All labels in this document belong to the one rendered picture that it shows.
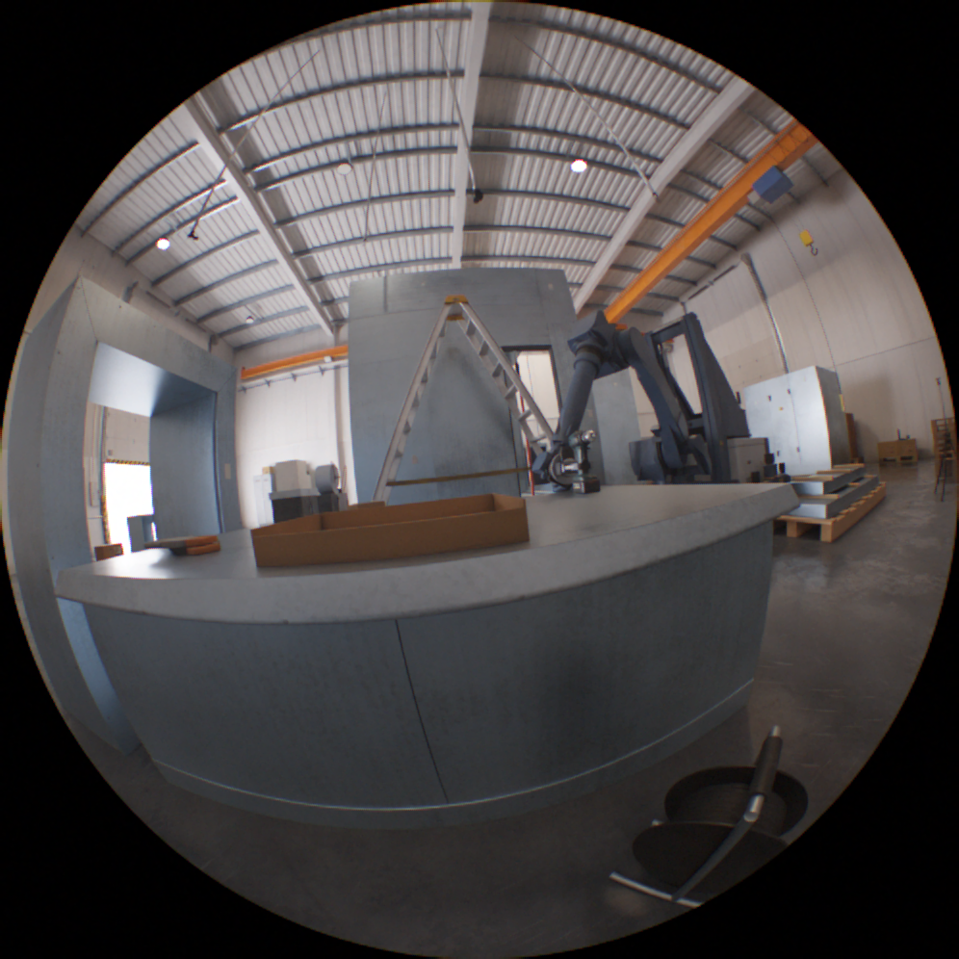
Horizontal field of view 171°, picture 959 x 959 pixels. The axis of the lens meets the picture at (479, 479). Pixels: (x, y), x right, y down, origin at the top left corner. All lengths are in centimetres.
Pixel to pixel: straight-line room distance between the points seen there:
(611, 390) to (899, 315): 911
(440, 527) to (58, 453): 121
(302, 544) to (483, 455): 277
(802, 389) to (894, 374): 467
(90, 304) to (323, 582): 132
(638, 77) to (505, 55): 264
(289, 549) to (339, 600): 13
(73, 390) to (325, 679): 119
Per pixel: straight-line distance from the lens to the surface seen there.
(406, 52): 756
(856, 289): 1183
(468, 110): 745
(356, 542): 46
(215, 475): 184
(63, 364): 136
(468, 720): 57
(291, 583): 44
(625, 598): 56
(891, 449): 1003
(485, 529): 44
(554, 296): 399
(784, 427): 756
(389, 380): 335
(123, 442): 1079
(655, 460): 251
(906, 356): 1118
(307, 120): 835
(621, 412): 758
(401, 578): 39
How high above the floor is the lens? 74
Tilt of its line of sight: level
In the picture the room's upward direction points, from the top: 7 degrees counter-clockwise
